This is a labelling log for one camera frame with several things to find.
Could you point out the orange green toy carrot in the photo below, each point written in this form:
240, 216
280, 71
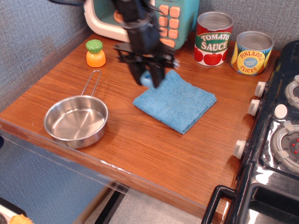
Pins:
95, 56

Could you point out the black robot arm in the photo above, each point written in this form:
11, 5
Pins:
137, 11

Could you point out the grey stove burner front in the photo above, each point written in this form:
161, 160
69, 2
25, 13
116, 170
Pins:
285, 145

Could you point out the black oven door handle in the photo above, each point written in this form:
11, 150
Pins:
219, 192

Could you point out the white stove knob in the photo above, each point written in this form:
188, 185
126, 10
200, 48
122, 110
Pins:
253, 107
260, 87
239, 148

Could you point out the white stove knob bottom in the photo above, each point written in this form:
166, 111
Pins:
239, 148

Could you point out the white stove knob top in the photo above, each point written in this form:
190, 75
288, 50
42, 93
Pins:
260, 87

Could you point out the stainless steel pan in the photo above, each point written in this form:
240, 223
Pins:
78, 121

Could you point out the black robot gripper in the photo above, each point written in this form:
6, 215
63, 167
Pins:
145, 46

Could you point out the grey stove burner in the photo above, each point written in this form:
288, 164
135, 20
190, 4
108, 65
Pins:
289, 92
285, 145

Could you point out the white stove knob middle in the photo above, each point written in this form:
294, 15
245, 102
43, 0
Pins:
253, 107

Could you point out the yellow fuzzy object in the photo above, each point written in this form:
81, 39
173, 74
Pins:
20, 219

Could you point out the grey stove burner rear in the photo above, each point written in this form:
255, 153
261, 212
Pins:
289, 92

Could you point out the black toy stove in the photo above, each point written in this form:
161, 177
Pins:
267, 191

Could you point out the blue folded cloth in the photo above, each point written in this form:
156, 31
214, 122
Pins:
176, 103

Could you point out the teal toy microwave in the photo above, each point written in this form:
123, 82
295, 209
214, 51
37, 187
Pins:
176, 20

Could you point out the white round stove button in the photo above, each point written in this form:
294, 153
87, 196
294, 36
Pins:
280, 111

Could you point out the blue grey measuring spoon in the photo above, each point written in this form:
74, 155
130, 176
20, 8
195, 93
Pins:
146, 79

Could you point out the pineapple slices can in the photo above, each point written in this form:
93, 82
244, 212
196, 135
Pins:
251, 52

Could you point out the tomato sauce can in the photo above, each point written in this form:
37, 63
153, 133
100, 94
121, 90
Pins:
212, 38

